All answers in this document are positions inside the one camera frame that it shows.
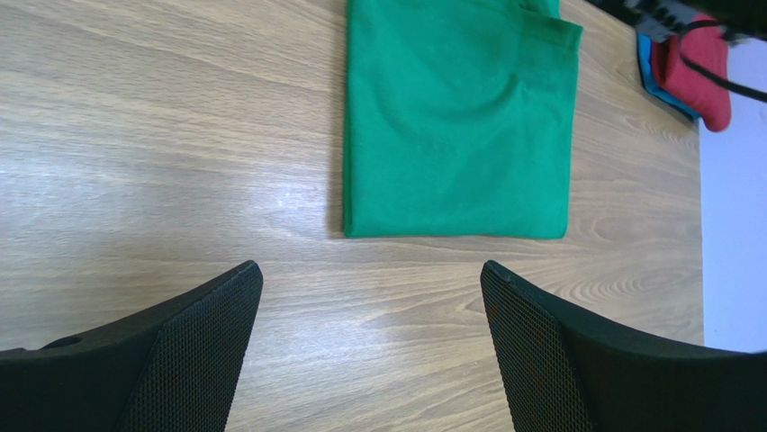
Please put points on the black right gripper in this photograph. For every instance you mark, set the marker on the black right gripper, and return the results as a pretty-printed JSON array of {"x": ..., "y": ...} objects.
[{"x": 662, "y": 19}]

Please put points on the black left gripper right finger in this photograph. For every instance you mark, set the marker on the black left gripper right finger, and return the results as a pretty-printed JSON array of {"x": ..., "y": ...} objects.
[{"x": 565, "y": 368}]

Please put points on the blue folded t-shirt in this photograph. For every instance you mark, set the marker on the blue folded t-shirt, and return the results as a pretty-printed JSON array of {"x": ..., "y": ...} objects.
[{"x": 643, "y": 54}]

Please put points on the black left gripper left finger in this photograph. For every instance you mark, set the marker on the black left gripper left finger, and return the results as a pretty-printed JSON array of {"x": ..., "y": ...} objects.
[{"x": 171, "y": 367}]

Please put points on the green t-shirt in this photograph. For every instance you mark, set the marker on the green t-shirt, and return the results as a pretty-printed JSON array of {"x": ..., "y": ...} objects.
[{"x": 458, "y": 118}]

